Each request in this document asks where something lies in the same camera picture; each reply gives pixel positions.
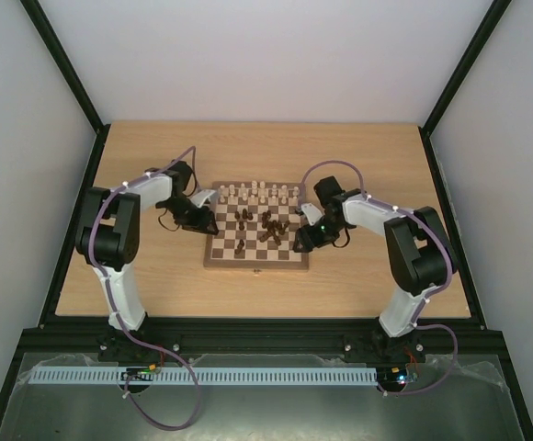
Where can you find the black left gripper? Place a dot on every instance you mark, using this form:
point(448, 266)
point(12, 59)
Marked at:
point(200, 224)

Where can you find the right controller board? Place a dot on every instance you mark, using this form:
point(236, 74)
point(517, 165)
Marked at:
point(399, 375)

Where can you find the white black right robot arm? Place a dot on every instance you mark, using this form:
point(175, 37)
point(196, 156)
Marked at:
point(421, 258)

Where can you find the white slotted cable duct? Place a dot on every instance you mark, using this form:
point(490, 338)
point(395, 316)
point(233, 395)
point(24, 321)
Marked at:
point(212, 376)

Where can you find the controller board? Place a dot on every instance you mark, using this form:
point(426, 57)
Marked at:
point(146, 374)
point(399, 375)

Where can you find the wooden chess board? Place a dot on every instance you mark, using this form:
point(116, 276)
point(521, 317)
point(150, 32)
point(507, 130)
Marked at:
point(256, 256)

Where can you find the pile of dark chess pieces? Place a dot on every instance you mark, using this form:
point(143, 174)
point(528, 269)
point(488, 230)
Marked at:
point(261, 227)

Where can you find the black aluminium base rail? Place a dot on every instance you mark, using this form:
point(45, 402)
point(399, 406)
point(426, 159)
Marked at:
point(354, 340)

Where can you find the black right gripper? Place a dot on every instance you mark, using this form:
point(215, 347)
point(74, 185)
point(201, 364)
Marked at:
point(311, 237)

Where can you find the row of white chess pieces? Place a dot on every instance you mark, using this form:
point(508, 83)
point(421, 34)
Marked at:
point(257, 193)

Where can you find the left controller board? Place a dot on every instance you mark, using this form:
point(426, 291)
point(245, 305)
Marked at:
point(146, 374)

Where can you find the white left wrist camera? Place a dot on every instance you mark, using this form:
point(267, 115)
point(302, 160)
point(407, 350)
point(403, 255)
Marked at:
point(203, 197)

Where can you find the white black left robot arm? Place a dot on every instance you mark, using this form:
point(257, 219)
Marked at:
point(109, 227)

